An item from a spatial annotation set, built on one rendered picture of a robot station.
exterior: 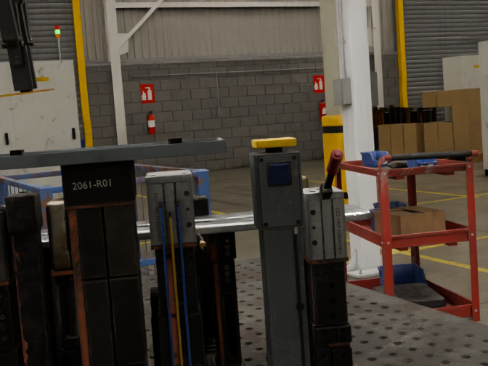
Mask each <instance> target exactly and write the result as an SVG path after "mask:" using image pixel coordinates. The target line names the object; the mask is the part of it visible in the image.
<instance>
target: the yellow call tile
mask: <svg viewBox="0 0 488 366"><path fill-rule="evenodd" d="M251 143H252V147H254V148H256V149H264V148H265V149H266V153H279V152H283V151H282V147H292V146H296V145H297V143H296V138H292V137H280V138H271V139H253V140H252V141H251Z"/></svg>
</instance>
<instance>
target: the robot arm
mask: <svg viewBox="0 0 488 366"><path fill-rule="evenodd" d="M0 31H1V37H2V39H1V40H2V41H3V43H4V44H2V45H1V46H2V48H3V49H6V48H7V52H8V57H9V64H10V69H11V74H12V82H13V86H14V90H15V91H22V90H28V89H37V88H38V87H37V83H36V75H35V70H34V66H33V58H32V54H31V46H34V42H32V38H31V30H30V23H29V17H28V7H27V1H26V0H0Z"/></svg>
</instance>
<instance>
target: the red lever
mask: <svg viewBox="0 0 488 366"><path fill-rule="evenodd" d="M342 159H343V152H342V151H341V150H339V149H334V150H333V151H332V152H331V154H330V159H329V161H328V166H327V168H326V171H327V173H328V174H327V177H326V180H325V183H322V184H321V185H320V197H321V199H329V198H331V196H332V194H333V188H332V183H333V179H334V176H335V175H336V174H337V173H338V171H339V168H340V166H341V161H342Z"/></svg>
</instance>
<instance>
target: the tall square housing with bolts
mask: <svg viewBox="0 0 488 366"><path fill-rule="evenodd" d="M145 184H146V191H147V208H148V217H149V226H150V242H151V250H155V263H156V272H157V281H158V298H159V307H158V329H159V339H160V355H161V364H162V366H206V358H205V349H204V339H203V321H202V313H201V309H200V302H199V301H198V288H197V278H196V268H195V251H194V246H198V242H197V240H196V230H195V212H194V203H193V193H192V174H191V172H190V170H178V171H160V172H151V173H147V174H146V176H145Z"/></svg>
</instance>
